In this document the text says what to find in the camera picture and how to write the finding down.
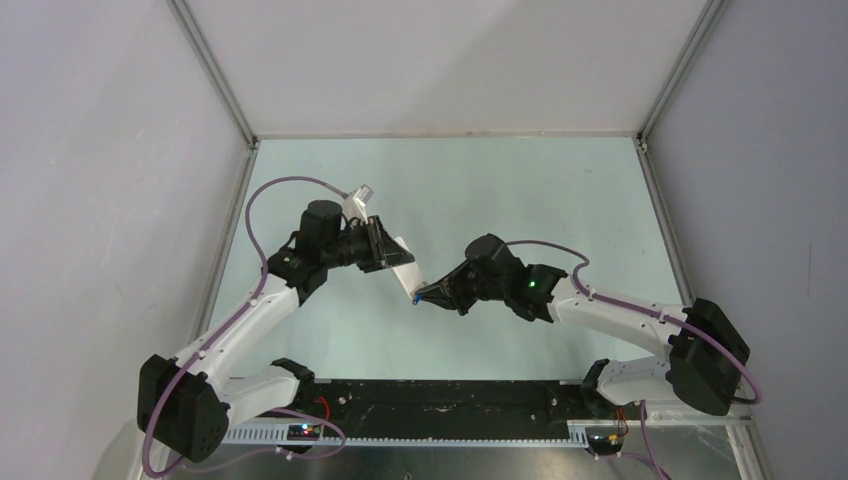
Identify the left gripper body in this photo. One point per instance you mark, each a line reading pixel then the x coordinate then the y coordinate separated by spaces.
pixel 366 249

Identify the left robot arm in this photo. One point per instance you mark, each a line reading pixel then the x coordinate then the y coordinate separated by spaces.
pixel 188 402

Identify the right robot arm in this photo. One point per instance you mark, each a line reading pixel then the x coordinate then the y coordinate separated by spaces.
pixel 695 354

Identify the left controller board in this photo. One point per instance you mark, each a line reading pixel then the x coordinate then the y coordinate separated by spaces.
pixel 303 432

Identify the white remote control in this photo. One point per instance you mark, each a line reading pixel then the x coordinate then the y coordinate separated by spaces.
pixel 411 276

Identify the right controller board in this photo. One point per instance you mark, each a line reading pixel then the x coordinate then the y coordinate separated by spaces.
pixel 605 444

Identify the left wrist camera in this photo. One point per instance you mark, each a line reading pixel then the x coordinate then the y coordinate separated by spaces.
pixel 354 207

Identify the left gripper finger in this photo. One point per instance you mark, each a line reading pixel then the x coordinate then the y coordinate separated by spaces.
pixel 387 242
pixel 395 256

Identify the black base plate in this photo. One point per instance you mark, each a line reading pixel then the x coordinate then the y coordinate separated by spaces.
pixel 464 410

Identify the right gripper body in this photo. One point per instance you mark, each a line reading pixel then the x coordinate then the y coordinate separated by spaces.
pixel 471 288

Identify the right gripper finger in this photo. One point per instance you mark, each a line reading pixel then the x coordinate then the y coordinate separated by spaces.
pixel 444 285
pixel 452 302

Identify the controller board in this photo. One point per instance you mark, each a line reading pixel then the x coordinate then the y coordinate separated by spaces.
pixel 303 432
pixel 605 444

